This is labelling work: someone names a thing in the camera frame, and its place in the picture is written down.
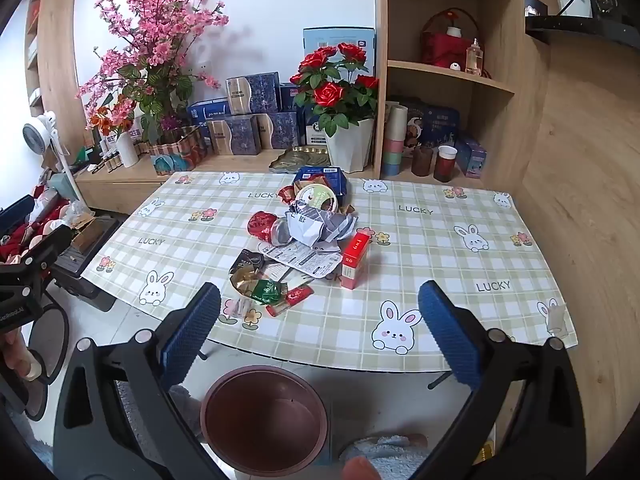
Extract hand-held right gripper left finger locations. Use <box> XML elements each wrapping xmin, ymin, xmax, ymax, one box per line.
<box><xmin>52</xmin><ymin>282</ymin><xmax>241</xmax><ymax>480</ymax></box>

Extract small light blue box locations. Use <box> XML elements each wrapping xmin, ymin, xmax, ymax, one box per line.
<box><xmin>454</xmin><ymin>132</ymin><xmax>488</xmax><ymax>177</ymax></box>

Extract brown plastic trash bin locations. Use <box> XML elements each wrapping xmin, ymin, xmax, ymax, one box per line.
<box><xmin>200</xmin><ymin>366</ymin><xmax>330</xmax><ymax>477</ymax></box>

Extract blue white label carton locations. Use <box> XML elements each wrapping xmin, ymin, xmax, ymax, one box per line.
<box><xmin>279</xmin><ymin>82</ymin><xmax>330</xmax><ymax>150</ymax></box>

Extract red rose plant white pot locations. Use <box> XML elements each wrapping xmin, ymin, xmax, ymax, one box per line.
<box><xmin>289</xmin><ymin>42</ymin><xmax>381</xmax><ymax>173</ymax></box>

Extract pink blossom plant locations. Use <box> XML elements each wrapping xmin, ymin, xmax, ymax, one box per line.
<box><xmin>75</xmin><ymin>0</ymin><xmax>231</xmax><ymax>146</ymax></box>

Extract stack of pastel cups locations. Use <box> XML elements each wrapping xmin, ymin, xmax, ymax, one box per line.
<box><xmin>381</xmin><ymin>101</ymin><xmax>408</xmax><ymax>177</ymax></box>

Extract large light blue box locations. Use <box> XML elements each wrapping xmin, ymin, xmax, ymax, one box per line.
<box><xmin>302</xmin><ymin>26</ymin><xmax>376</xmax><ymax>86</ymax></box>

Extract red basket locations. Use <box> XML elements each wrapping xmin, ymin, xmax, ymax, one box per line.
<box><xmin>420</xmin><ymin>7</ymin><xmax>486</xmax><ymax>68</ymax></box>

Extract person's left hand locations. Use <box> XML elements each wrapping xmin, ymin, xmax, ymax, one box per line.
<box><xmin>0</xmin><ymin>332</ymin><xmax>40</xmax><ymax>382</ymax></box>

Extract dark blue illustrated tin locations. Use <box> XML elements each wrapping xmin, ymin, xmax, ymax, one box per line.
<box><xmin>390</xmin><ymin>97</ymin><xmax>461</xmax><ymax>148</ymax></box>

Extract teal wavy planter box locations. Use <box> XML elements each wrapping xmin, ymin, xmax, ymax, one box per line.
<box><xmin>147</xmin><ymin>125</ymin><xmax>208</xmax><ymax>177</ymax></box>

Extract white desk fan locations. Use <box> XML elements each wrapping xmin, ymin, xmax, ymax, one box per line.
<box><xmin>22</xmin><ymin>111</ymin><xmax>83</xmax><ymax>206</ymax></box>

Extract gold foil wrapper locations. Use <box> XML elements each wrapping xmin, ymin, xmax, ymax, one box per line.
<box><xmin>230</xmin><ymin>267</ymin><xmax>266</xmax><ymax>297</ymax></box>

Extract red foil packet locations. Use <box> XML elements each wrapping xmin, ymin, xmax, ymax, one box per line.
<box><xmin>247</xmin><ymin>211</ymin><xmax>286</xmax><ymax>241</ymax></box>

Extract flat dark blue box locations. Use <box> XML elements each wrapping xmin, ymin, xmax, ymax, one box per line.
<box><xmin>292</xmin><ymin>166</ymin><xmax>348</xmax><ymax>198</ymax></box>

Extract red cup white rim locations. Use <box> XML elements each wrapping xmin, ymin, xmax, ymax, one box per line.
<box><xmin>433</xmin><ymin>145</ymin><xmax>458</xmax><ymax>182</ymax></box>

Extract low wooden cabinet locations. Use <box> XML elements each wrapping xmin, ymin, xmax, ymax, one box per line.
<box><xmin>75</xmin><ymin>147</ymin><xmax>381</xmax><ymax>216</ymax></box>

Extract fuzzy blue clothing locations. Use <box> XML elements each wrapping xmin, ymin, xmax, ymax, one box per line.
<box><xmin>339</xmin><ymin>435</ymin><xmax>431</xmax><ymax>480</ymax></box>

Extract blue gold patterned gift box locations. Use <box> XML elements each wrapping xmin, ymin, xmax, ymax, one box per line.
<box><xmin>226</xmin><ymin>72</ymin><xmax>281</xmax><ymax>115</ymax></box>
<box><xmin>207</xmin><ymin>114</ymin><xmax>262</xmax><ymax>157</ymax></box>
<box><xmin>256</xmin><ymin>111</ymin><xmax>301</xmax><ymax>151</ymax></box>

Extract small red carton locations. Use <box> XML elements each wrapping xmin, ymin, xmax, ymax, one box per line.
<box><xmin>341</xmin><ymin>232</ymin><xmax>371</xmax><ymax>291</ymax></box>

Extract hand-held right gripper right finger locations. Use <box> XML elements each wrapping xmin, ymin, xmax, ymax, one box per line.
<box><xmin>410</xmin><ymin>280</ymin><xmax>586</xmax><ymax>480</ymax></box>

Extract dark brown packet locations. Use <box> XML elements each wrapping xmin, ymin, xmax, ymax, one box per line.
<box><xmin>229</xmin><ymin>249</ymin><xmax>265</xmax><ymax>276</ymax></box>

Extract pile of red clutter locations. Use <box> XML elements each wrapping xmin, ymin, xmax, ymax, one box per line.
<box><xmin>0</xmin><ymin>185</ymin><xmax>71</xmax><ymax>261</ymax></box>

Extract clear plastic wrapper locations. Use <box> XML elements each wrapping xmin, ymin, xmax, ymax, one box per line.
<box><xmin>218</xmin><ymin>297</ymin><xmax>256</xmax><ymax>325</ymax></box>

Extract brown cup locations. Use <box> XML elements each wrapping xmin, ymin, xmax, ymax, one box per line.
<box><xmin>411</xmin><ymin>146</ymin><xmax>433</xmax><ymax>177</ymax></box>

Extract round green yogurt tub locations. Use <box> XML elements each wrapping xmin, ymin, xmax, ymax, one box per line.
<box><xmin>294</xmin><ymin>183</ymin><xmax>341</xmax><ymax>212</ymax></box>

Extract black counter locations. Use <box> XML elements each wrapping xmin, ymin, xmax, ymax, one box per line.
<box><xmin>525</xmin><ymin>12</ymin><xmax>640</xmax><ymax>53</ymax></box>

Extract orange flowers in white vase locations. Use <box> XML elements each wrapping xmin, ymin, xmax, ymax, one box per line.
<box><xmin>87</xmin><ymin>95</ymin><xmax>141</xmax><ymax>168</ymax></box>

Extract clear perfume bottle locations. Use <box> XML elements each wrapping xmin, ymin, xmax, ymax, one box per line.
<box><xmin>465</xmin><ymin>39</ymin><xmax>485</xmax><ymax>75</ymax></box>

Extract green snack packet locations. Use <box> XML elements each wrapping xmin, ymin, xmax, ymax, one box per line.
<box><xmin>249</xmin><ymin>279</ymin><xmax>287</xmax><ymax>307</ymax></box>

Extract gold leaf tray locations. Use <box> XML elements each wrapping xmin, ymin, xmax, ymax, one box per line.
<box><xmin>269</xmin><ymin>146</ymin><xmax>331</xmax><ymax>175</ymax></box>

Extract row of small bottles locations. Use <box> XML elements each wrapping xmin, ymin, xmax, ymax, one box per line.
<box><xmin>82</xmin><ymin>147</ymin><xmax>123</xmax><ymax>175</ymax></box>

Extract plain blue carton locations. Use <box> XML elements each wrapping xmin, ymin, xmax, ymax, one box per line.
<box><xmin>186</xmin><ymin>97</ymin><xmax>231</xmax><ymax>128</ymax></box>

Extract wooden shelf unit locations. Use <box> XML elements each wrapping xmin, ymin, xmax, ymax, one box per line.
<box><xmin>374</xmin><ymin>0</ymin><xmax>551</xmax><ymax>191</ymax></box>

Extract checked rabbit print tablecloth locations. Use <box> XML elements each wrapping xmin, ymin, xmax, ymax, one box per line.
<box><xmin>80</xmin><ymin>170</ymin><xmax>580</xmax><ymax>372</ymax></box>

